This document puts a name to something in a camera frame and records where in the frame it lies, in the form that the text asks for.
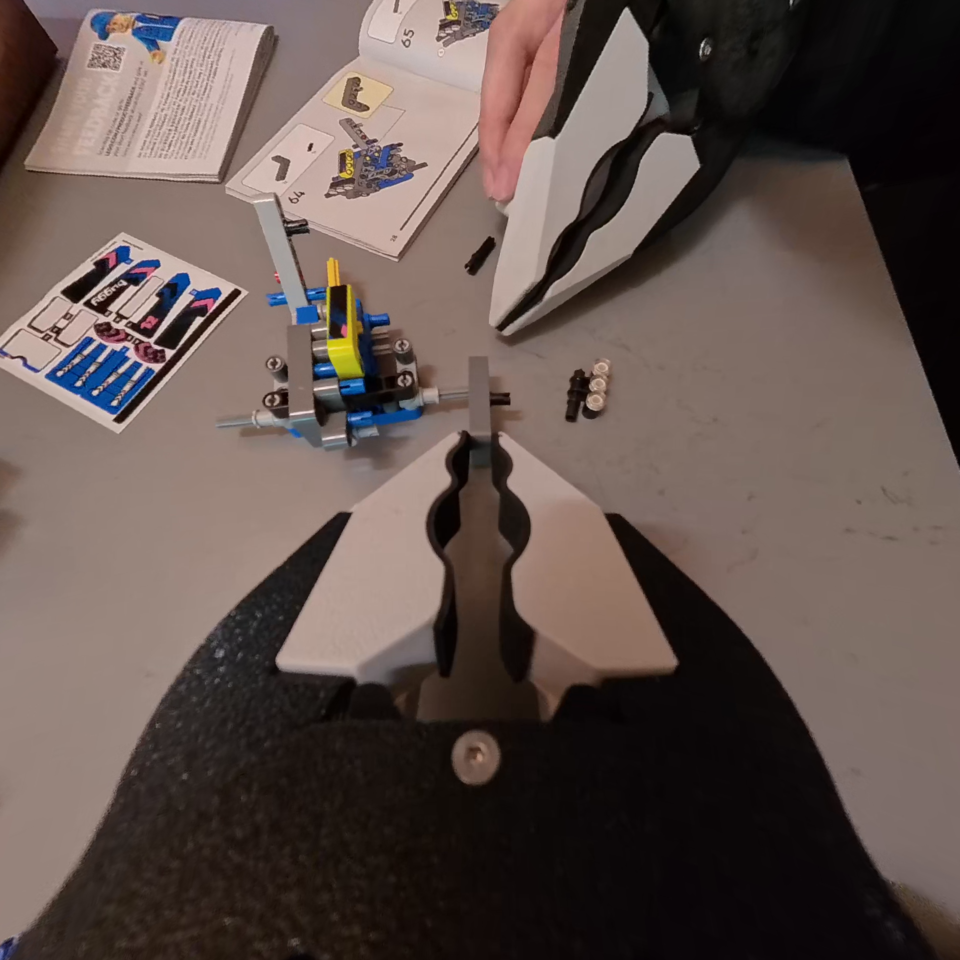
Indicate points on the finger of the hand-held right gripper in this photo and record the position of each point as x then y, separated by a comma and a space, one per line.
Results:
555, 187
645, 202

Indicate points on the long black lego pin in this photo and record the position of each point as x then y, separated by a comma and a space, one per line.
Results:
576, 394

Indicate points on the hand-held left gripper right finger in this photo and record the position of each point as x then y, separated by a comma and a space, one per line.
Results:
592, 592

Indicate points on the person's right hand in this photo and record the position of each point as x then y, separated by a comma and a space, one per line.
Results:
517, 105

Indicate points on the closed lego booklet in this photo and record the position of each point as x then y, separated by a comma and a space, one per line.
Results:
150, 97

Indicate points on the open lego instruction booklet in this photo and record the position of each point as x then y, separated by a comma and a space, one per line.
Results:
337, 142

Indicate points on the short black lego pin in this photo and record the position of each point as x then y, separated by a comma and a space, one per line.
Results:
478, 254

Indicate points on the lego sticker sheet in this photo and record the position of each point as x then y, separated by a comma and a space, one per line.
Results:
112, 330

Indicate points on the partly built lego model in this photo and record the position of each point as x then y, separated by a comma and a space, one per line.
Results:
337, 360

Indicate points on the dark brown wooden object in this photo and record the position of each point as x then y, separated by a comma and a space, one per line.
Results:
19, 67

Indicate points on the clear round lego stud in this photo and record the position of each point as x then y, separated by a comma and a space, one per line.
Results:
595, 406
602, 367
598, 385

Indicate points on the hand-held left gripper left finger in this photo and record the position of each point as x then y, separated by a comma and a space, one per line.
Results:
360, 592

